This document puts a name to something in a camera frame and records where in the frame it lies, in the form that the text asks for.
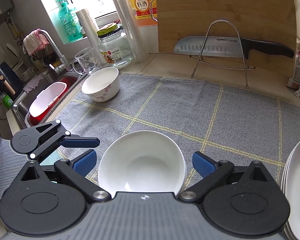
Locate short stack plastic cups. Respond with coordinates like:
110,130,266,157
76,9,107,66

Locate white red sink basket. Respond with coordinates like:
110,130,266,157
29,81,67,126

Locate clear glass mug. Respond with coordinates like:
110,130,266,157
72,46,100,75

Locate red white snack bag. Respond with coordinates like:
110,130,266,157
285,38,300,91

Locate grey teal checked towel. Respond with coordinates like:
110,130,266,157
53,73,300,186

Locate green dish soap bottle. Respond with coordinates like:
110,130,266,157
56,0,83,42

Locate bamboo cutting board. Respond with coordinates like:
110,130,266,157
154,0,298,78

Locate steel kitchen knife black handle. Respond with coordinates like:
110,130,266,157
173,36,295,59

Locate plain white bowl front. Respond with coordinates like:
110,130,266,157
98,130,186,196

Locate steel sink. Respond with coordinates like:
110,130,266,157
11,70,87,130

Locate tall stack plastic cups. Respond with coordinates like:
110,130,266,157
113,0,148,63

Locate pink cloth on faucet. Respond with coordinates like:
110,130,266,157
23,29,49,56

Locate glass jar green lid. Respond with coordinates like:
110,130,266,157
97,22,134,69

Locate wire board rack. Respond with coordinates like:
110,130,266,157
191,19,249,89

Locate steel sink faucet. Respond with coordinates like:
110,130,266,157
38,29,72,72

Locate white plate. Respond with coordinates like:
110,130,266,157
281,169,290,239
285,141,300,239
281,151,294,240

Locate white bowl faint flowers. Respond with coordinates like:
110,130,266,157
125,155,168,192

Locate white bowl pink flowers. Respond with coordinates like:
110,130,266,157
81,67,120,102

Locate orange cooking wine jug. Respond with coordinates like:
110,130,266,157
129,0,157,27

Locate white plate back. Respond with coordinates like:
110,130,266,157
285,141,300,239

